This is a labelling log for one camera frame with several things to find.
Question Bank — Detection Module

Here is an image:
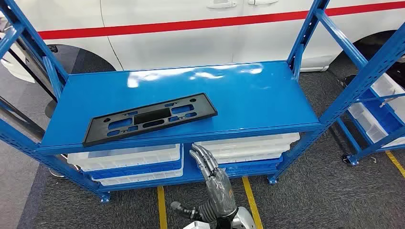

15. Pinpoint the blue metal shelf rack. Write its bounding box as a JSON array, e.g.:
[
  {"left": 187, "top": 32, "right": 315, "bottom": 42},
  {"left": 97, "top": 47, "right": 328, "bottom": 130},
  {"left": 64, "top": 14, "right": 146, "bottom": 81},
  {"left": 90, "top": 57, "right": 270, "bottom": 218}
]
[{"left": 0, "top": 0, "right": 405, "bottom": 203}]

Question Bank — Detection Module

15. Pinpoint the dark metal bar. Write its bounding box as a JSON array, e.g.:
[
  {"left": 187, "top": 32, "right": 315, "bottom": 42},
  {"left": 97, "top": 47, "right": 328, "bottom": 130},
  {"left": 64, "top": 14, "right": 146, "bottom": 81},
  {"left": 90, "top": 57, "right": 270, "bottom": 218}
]
[{"left": 0, "top": 94, "right": 45, "bottom": 140}]

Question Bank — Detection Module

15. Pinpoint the blue wheeled bin rack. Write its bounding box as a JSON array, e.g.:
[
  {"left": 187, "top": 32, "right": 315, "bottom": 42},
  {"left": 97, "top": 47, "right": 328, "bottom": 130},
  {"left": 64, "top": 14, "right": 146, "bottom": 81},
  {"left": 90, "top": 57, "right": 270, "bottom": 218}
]
[{"left": 336, "top": 85, "right": 405, "bottom": 167}]

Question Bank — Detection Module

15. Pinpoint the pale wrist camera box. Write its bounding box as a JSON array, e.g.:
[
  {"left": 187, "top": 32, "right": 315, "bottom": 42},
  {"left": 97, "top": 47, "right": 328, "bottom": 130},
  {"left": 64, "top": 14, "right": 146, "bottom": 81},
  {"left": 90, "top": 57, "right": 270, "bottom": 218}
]
[{"left": 182, "top": 221, "right": 212, "bottom": 229}]

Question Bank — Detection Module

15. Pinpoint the black plastic plate part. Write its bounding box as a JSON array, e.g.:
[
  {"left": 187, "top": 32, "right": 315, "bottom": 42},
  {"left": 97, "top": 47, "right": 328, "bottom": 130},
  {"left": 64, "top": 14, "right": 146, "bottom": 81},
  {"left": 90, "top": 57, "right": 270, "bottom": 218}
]
[{"left": 82, "top": 92, "right": 218, "bottom": 148}]

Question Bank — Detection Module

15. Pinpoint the blue plastic bin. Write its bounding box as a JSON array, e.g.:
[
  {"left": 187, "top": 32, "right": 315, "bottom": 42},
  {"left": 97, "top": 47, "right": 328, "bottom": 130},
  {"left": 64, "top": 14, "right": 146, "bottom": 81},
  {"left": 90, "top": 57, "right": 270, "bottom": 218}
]
[
  {"left": 218, "top": 156, "right": 284, "bottom": 177},
  {"left": 85, "top": 146, "right": 185, "bottom": 180},
  {"left": 361, "top": 88, "right": 404, "bottom": 134}
]

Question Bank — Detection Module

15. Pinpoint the chrome stanchion base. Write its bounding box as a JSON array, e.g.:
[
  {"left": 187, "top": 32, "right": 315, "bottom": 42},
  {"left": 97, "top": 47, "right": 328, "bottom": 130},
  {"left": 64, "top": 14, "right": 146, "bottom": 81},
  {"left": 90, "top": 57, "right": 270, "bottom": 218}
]
[{"left": 49, "top": 167, "right": 66, "bottom": 178}]

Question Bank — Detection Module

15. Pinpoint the white car with red stripe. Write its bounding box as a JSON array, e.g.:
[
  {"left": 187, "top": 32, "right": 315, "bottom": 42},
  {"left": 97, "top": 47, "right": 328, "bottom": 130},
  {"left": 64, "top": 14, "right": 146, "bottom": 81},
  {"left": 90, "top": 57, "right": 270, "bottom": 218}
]
[{"left": 0, "top": 0, "right": 405, "bottom": 89}]

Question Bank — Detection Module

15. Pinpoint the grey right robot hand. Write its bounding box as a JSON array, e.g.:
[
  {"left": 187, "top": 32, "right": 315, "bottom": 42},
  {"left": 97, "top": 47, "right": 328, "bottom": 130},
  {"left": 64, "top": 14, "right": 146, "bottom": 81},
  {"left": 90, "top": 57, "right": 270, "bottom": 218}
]
[{"left": 170, "top": 144, "right": 238, "bottom": 222}]

